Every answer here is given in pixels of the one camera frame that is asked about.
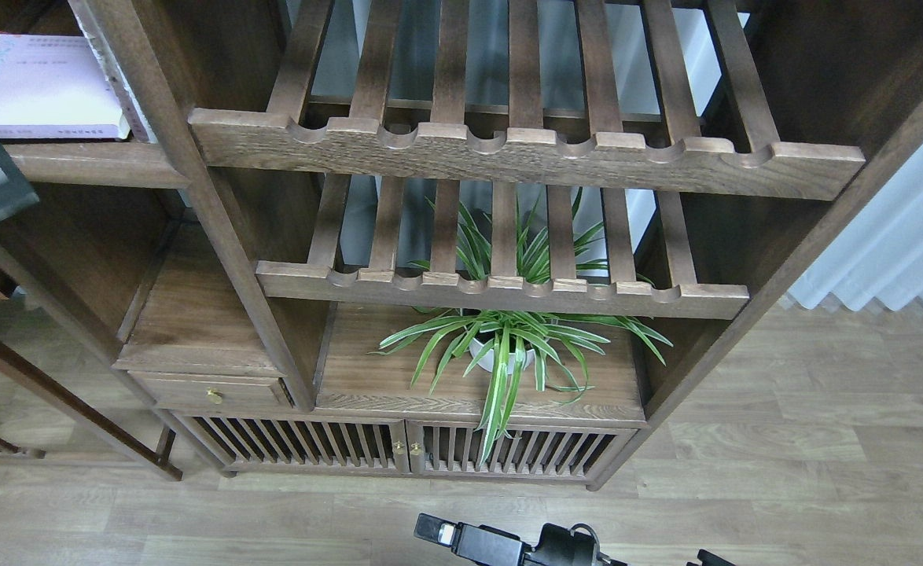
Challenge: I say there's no dark wooden bookshelf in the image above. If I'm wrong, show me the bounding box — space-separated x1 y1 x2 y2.
0 1 923 491

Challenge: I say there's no white upright book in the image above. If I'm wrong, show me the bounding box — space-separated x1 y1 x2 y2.
68 1 157 144

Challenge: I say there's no white plant pot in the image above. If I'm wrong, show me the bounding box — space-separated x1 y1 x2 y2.
469 333 535 374

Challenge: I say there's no dark wooden side furniture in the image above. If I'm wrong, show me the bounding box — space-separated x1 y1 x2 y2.
0 241 182 481

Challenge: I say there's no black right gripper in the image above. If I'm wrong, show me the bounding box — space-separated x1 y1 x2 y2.
414 513 627 565

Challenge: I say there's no green spider plant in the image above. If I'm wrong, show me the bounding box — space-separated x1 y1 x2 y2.
370 204 673 465

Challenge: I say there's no white purple paperback book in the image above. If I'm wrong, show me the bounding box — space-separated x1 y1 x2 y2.
0 35 131 140

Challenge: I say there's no white pleated curtain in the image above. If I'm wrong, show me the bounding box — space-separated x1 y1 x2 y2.
786 144 923 311

